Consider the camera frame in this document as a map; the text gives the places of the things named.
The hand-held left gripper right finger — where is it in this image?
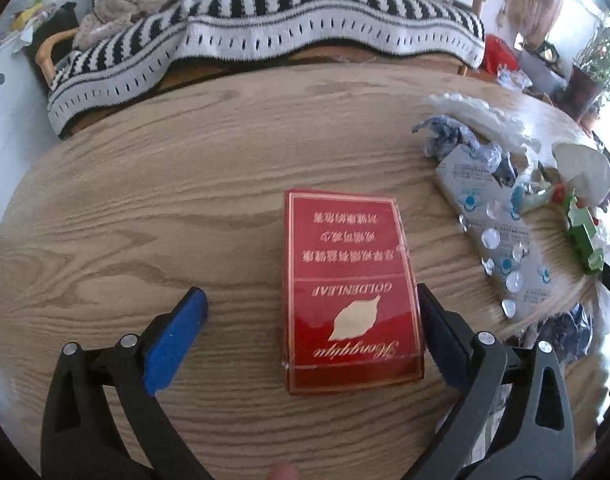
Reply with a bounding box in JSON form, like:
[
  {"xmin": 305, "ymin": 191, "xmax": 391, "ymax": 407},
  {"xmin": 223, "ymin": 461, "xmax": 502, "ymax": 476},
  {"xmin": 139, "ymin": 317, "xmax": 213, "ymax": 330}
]
[{"xmin": 416, "ymin": 282, "xmax": 576, "ymax": 480}]

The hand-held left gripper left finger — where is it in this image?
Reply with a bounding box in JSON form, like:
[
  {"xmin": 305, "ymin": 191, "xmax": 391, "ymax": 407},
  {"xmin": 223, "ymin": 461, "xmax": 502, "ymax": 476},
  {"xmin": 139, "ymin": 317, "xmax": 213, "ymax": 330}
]
[{"xmin": 41, "ymin": 286, "xmax": 209, "ymax": 480}]

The green red toy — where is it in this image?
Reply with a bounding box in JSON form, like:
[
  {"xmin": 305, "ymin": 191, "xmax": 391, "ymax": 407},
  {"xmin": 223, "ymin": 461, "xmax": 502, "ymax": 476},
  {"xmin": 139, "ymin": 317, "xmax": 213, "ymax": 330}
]
[{"xmin": 560, "ymin": 185, "xmax": 606, "ymax": 276}]

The red cigarette pack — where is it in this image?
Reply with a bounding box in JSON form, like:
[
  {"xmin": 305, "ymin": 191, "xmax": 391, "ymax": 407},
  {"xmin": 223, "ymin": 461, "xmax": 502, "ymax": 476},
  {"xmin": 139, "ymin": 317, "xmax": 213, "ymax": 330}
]
[{"xmin": 282, "ymin": 188, "xmax": 426, "ymax": 396}]

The person's left hand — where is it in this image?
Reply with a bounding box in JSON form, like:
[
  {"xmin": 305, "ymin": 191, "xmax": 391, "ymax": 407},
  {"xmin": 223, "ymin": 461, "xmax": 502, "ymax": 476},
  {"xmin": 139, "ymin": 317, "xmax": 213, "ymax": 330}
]
[{"xmin": 267, "ymin": 462, "xmax": 300, "ymax": 480}]

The dark blue plastic bag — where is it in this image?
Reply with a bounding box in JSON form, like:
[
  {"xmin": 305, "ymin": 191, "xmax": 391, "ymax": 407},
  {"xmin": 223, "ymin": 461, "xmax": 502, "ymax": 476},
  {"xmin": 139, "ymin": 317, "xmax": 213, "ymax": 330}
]
[{"xmin": 537, "ymin": 305, "xmax": 606, "ymax": 361}]

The white crumpled paper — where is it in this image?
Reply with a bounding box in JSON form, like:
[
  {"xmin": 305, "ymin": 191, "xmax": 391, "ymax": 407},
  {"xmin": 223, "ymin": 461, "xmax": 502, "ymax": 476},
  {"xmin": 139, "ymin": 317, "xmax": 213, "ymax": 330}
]
[{"xmin": 552, "ymin": 142, "xmax": 610, "ymax": 206}]

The teal plastic wrapper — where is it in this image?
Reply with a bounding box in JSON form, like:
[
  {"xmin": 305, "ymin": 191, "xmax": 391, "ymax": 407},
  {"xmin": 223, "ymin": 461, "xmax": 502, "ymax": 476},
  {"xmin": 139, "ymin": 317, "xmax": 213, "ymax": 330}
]
[{"xmin": 510, "ymin": 182, "xmax": 556, "ymax": 217}]

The silver pill blister pack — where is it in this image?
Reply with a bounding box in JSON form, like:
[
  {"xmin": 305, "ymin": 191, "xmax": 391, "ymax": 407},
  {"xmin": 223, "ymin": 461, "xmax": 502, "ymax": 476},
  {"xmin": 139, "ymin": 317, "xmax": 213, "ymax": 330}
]
[{"xmin": 435, "ymin": 147, "xmax": 550, "ymax": 321}]

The crumpled blue-grey paper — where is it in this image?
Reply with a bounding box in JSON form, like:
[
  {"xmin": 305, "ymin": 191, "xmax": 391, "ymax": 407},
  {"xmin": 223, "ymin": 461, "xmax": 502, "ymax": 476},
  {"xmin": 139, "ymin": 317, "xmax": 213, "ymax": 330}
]
[
  {"xmin": 412, "ymin": 116, "xmax": 478, "ymax": 158},
  {"xmin": 465, "ymin": 141, "xmax": 518, "ymax": 187}
]

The potted plant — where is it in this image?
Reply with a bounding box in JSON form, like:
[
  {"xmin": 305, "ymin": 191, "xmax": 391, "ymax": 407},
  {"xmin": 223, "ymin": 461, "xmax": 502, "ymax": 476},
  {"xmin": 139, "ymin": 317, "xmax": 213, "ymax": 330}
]
[{"xmin": 560, "ymin": 25, "xmax": 610, "ymax": 121}]

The white crumpled tissue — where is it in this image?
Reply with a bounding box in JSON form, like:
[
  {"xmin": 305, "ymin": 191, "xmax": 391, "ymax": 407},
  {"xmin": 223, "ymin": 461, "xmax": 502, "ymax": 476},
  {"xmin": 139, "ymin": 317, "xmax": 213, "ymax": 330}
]
[{"xmin": 420, "ymin": 92, "xmax": 543, "ymax": 156}]

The grey box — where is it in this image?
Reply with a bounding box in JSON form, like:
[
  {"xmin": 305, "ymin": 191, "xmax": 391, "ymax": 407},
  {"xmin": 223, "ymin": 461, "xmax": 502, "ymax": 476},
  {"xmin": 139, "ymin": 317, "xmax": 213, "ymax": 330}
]
[{"xmin": 520, "ymin": 50, "xmax": 568, "ymax": 93}]

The clear plastic wrapper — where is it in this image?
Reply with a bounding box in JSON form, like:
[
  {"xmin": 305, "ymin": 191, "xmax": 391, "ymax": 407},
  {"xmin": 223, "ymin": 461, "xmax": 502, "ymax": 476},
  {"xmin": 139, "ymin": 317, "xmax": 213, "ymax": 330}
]
[{"xmin": 499, "ymin": 67, "xmax": 534, "ymax": 94}]

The red bag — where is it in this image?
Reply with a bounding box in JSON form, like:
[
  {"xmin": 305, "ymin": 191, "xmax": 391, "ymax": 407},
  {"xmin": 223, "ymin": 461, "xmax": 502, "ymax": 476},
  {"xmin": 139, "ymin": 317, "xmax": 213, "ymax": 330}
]
[{"xmin": 482, "ymin": 34, "xmax": 520, "ymax": 78}]

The white cabinet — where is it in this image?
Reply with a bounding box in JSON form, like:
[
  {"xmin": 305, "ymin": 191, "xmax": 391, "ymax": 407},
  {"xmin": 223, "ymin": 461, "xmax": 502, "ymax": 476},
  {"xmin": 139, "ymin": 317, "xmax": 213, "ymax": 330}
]
[{"xmin": 0, "ymin": 42, "xmax": 60, "ymax": 231}]

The beige curtain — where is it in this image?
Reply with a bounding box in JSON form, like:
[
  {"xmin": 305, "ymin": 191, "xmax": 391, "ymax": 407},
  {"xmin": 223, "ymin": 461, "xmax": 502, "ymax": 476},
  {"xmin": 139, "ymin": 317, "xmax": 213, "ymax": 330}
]
[{"xmin": 505, "ymin": 0, "xmax": 568, "ymax": 51}]

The wooden sofa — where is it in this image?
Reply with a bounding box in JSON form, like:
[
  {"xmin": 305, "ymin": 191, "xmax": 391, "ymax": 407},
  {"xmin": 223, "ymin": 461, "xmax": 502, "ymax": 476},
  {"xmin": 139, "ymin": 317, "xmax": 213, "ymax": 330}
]
[{"xmin": 35, "ymin": 0, "xmax": 488, "ymax": 136}]

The pink crumpled cloth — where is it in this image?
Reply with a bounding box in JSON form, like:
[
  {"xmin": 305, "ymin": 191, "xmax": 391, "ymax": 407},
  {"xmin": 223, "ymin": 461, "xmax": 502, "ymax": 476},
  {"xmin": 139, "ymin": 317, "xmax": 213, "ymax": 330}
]
[{"xmin": 75, "ymin": 0, "xmax": 180, "ymax": 51}]

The black and white striped blanket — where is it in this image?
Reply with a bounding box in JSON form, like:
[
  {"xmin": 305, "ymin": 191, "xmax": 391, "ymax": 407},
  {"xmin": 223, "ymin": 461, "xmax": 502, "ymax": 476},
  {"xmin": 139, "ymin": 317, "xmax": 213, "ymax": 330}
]
[{"xmin": 47, "ymin": 0, "xmax": 486, "ymax": 138}]

